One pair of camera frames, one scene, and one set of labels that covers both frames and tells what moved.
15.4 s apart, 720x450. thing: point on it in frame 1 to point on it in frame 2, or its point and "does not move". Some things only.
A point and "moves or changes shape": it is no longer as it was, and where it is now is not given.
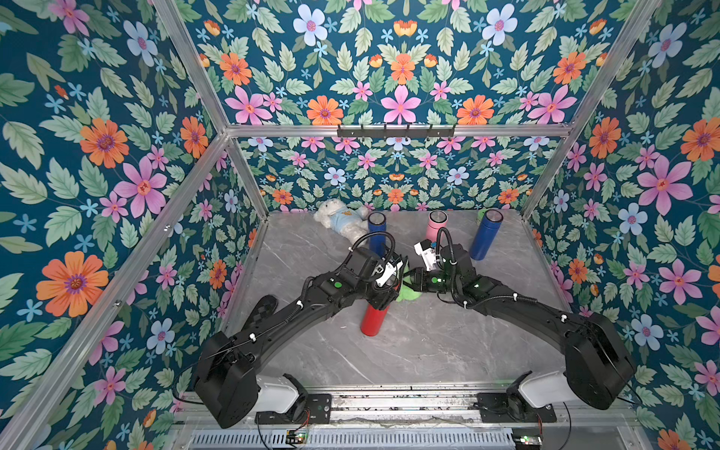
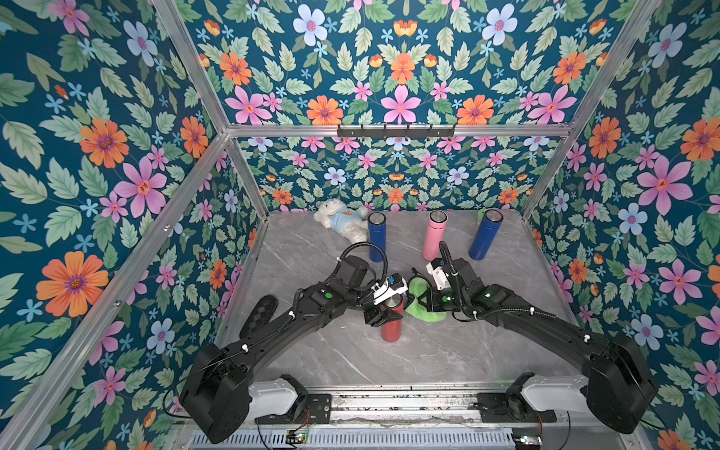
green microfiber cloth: (407, 292) to (416, 287)
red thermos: (372, 320) moves or changes shape
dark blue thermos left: (377, 224) does not move
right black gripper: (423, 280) to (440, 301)
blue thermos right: (486, 235) does not move
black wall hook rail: (396, 132) does not move
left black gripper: (384, 298) to (375, 318)
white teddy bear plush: (351, 223) does not move
